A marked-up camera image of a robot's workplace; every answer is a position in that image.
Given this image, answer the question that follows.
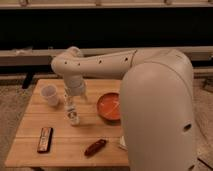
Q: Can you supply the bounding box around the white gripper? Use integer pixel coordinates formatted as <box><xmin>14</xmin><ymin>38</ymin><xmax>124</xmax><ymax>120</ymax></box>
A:
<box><xmin>65</xmin><ymin>80</ymin><xmax>86</xmax><ymax>96</ymax></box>

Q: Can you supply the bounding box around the small clear bottle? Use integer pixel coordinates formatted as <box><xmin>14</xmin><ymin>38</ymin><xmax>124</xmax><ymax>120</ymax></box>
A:
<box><xmin>64</xmin><ymin>89</ymin><xmax>80</xmax><ymax>126</ymax></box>

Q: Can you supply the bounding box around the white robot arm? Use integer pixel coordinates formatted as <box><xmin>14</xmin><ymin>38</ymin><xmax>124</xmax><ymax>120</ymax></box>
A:
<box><xmin>51</xmin><ymin>48</ymin><xmax>198</xmax><ymax>171</ymax></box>

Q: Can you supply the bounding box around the clear plastic cup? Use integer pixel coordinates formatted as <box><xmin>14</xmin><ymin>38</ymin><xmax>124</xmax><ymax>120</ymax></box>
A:
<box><xmin>40</xmin><ymin>84</ymin><xmax>59</xmax><ymax>107</ymax></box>

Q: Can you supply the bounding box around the orange round bowl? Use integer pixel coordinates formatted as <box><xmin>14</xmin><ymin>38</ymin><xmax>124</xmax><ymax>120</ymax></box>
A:
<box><xmin>97</xmin><ymin>93</ymin><xmax>120</xmax><ymax>121</ymax></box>

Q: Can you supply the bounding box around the wooden table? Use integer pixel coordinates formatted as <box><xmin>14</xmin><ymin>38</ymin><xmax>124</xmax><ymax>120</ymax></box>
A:
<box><xmin>5</xmin><ymin>79</ymin><xmax>128</xmax><ymax>167</ymax></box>

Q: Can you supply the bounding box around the brown sausage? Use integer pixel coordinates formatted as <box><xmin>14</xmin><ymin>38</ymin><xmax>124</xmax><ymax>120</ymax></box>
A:
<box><xmin>84</xmin><ymin>139</ymin><xmax>107</xmax><ymax>157</ymax></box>

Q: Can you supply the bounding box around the white wrapped packet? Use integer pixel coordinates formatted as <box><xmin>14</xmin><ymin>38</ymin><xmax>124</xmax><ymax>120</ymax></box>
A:
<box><xmin>119</xmin><ymin>136</ymin><xmax>127</xmax><ymax>150</ymax></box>

